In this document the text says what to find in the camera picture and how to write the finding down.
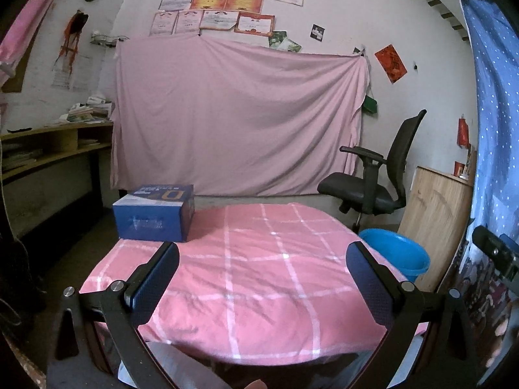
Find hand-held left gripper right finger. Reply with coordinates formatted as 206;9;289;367
345;241;479;389

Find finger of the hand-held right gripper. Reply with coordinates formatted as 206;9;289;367
472;225;519;282

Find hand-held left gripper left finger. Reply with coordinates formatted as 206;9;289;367
46;241;193;389

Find blue plastic bucket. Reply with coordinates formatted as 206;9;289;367
359;228;431;284

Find blue cardboard box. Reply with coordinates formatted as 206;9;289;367
112;183;196;243

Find wooden cabinet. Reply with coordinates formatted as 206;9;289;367
397;165;475;292

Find black office chair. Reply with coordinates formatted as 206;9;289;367
317;109;428;233

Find pink checked tablecloth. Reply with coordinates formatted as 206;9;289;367
79;203;430;365

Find blue dotted cartoon curtain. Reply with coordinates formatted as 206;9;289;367
452;0;519;382

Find wooden shelf desk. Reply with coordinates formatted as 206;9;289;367
0;121;114;236

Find pile of papers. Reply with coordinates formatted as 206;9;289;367
46;96;115;125

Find pink hanging sheet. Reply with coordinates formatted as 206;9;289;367
110;32;370;197

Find stack of books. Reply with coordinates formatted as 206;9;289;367
2;142;43;171

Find green photo prints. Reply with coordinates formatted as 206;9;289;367
268;30;303;53

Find red hanging ornament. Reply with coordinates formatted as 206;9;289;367
60;10;89;63

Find pink curtain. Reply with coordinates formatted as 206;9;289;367
0;0;76;77

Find red diamond wall poster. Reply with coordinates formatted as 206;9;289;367
374;44;408;85

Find white wall calendar sheets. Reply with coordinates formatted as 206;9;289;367
51;51;95;92

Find wire wall shelf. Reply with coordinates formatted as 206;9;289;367
89;30;130;46

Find group of wall certificates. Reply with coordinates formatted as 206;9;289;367
149;0;305;37

